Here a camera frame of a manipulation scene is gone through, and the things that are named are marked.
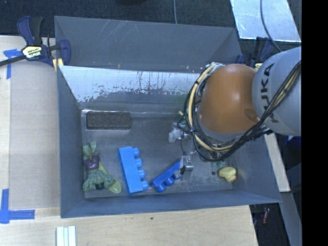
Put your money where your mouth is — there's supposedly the yellow toy duck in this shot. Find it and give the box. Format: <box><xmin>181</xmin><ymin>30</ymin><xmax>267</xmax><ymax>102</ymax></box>
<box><xmin>218</xmin><ymin>166</ymin><xmax>237</xmax><ymax>182</ymax></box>

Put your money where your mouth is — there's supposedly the dark green flat block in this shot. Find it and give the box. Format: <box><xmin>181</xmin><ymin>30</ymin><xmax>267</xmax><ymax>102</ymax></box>
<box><xmin>86</xmin><ymin>111</ymin><xmax>132</xmax><ymax>131</ymax></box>

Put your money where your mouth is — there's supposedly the pale wood board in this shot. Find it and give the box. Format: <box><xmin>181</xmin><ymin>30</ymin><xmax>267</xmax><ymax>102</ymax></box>
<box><xmin>8</xmin><ymin>59</ymin><xmax>62</xmax><ymax>210</ymax></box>

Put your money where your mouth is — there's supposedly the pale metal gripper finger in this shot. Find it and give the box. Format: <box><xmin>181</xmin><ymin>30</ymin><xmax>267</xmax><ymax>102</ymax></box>
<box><xmin>168</xmin><ymin>122</ymin><xmax>192</xmax><ymax>144</ymax></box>
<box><xmin>180</xmin><ymin>155</ymin><xmax>194</xmax><ymax>175</ymax></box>

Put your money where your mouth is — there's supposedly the small blue toy brick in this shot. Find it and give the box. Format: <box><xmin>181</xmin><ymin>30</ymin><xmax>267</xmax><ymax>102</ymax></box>
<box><xmin>149</xmin><ymin>159</ymin><xmax>184</xmax><ymax>193</ymax></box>

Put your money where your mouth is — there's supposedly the large blue toy brick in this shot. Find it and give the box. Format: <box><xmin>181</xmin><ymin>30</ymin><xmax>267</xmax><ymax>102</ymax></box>
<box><xmin>117</xmin><ymin>146</ymin><xmax>150</xmax><ymax>195</ymax></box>

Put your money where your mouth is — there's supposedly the green toy figure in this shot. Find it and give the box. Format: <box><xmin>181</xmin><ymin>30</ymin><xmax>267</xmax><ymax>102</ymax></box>
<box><xmin>81</xmin><ymin>141</ymin><xmax>122</xmax><ymax>195</ymax></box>

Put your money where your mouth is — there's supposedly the grey metal bin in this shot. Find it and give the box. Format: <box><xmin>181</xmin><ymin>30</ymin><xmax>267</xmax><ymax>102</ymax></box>
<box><xmin>53</xmin><ymin>15</ymin><xmax>283</xmax><ymax>219</ymax></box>

